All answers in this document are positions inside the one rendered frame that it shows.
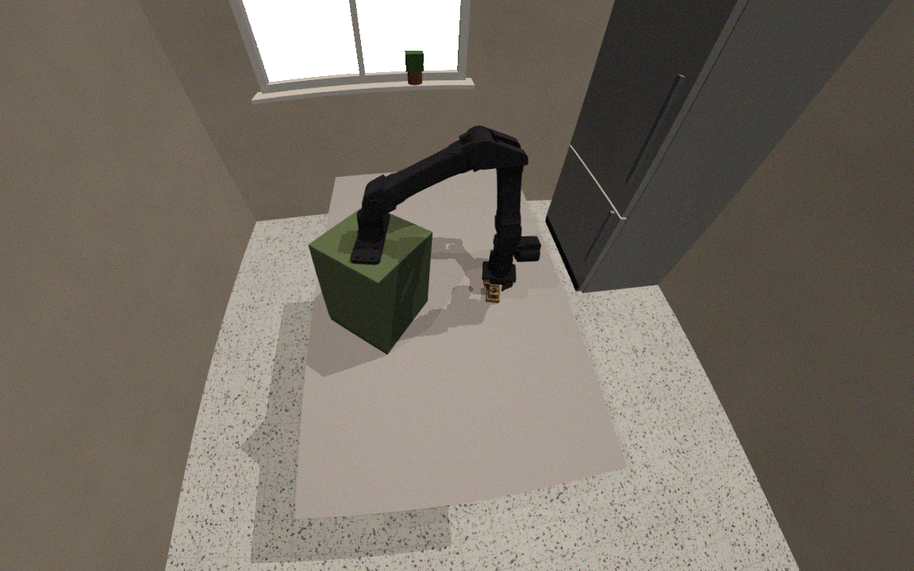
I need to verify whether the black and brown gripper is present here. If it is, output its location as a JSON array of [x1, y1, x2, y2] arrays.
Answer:
[[482, 259, 517, 292]]

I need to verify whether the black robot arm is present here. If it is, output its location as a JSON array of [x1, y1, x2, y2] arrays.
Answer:
[[351, 125, 541, 271]]

